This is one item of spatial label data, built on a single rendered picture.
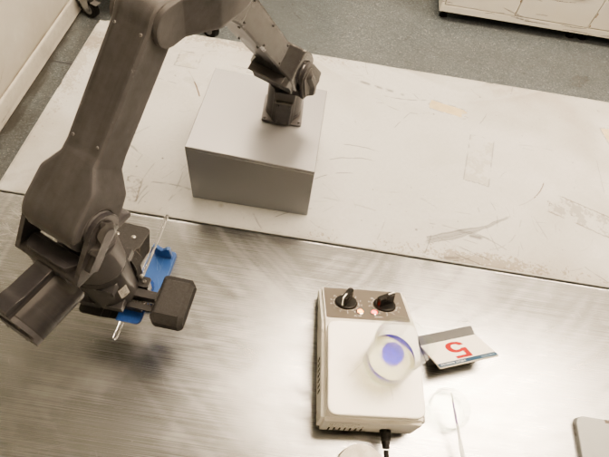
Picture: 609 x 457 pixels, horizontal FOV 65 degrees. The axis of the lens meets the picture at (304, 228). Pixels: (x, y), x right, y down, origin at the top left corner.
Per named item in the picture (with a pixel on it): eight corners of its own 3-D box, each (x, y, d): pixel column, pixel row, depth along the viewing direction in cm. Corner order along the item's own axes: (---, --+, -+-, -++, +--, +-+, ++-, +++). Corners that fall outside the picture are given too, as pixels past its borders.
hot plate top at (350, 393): (326, 321, 64) (327, 318, 63) (415, 326, 65) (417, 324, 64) (326, 415, 57) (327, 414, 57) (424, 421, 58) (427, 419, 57)
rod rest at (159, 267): (157, 250, 76) (152, 238, 73) (178, 255, 76) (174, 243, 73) (132, 308, 71) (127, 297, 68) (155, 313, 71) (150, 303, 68)
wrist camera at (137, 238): (135, 262, 54) (155, 215, 58) (70, 247, 54) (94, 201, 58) (142, 286, 59) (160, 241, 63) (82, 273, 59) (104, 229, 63)
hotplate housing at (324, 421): (316, 293, 75) (323, 269, 68) (399, 298, 76) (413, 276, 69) (314, 449, 63) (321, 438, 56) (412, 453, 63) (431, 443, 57)
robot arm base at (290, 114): (265, 95, 81) (268, 64, 77) (304, 102, 82) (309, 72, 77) (260, 122, 77) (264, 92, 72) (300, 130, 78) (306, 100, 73)
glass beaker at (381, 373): (358, 387, 59) (373, 366, 52) (361, 337, 63) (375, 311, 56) (414, 395, 59) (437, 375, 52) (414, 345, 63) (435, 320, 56)
